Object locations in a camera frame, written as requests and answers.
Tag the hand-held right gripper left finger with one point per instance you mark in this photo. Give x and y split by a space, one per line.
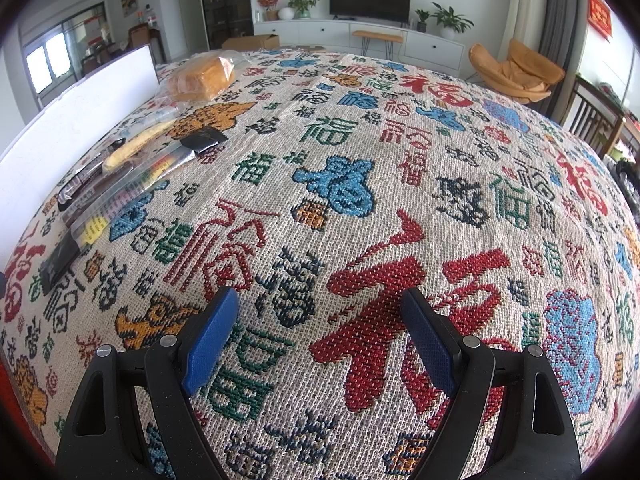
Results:
210 340

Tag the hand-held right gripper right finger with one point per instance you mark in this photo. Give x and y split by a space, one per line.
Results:
430 340

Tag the black snack packet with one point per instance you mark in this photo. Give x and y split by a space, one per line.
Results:
57 260

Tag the long clear black-ended packet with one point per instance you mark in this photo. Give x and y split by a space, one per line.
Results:
200 140

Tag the dark maroon snack packet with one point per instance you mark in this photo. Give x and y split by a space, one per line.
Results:
82 177

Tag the yellow snack packet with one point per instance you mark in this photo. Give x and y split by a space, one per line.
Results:
132 145

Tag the white cardboard box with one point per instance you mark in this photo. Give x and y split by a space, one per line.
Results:
60 135

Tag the bread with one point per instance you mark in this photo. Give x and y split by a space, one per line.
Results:
200 77

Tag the printed woven blanket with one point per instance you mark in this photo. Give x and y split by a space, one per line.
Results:
350 185

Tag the orange lounge chair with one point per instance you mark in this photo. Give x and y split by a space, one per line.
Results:
500 67

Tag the dark wooden chair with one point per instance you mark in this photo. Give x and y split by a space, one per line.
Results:
595 105

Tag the brown cardboard box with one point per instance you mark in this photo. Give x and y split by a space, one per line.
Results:
252 42

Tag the wooden stool with metal legs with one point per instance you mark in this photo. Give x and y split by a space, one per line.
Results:
377 36

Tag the small potted plant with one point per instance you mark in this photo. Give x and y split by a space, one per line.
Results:
422 21

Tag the large potted plant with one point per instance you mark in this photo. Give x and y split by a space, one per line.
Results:
450 19

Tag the white television cabinet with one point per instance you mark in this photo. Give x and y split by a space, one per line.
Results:
310 32

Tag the sliding glass door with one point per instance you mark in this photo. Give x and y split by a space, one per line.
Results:
55 55

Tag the grey curtain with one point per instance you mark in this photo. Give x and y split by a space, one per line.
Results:
565 35

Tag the white round vase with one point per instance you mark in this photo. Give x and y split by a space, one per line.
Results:
286 13

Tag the dark glass display cabinet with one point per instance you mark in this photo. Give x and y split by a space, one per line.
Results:
225 0

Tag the red flowers in vase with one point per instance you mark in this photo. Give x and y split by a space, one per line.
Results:
269 2

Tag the leafy plant in pot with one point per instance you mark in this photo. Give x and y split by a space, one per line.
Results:
302 5

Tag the covered standing air conditioner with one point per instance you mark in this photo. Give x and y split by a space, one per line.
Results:
527 0

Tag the red wall hanging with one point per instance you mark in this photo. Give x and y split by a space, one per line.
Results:
600 12

